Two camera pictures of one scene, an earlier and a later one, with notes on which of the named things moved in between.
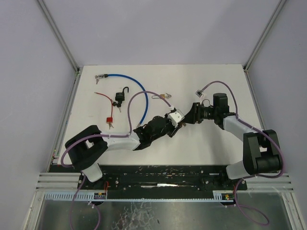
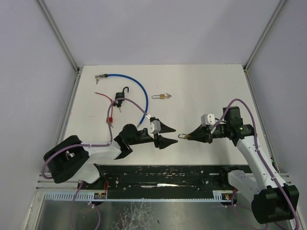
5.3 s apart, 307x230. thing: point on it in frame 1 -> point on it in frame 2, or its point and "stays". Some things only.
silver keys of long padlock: [168, 96] stays
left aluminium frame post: [46, 11] stays
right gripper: [196, 113] -> [209, 135]
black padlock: [120, 96] stays
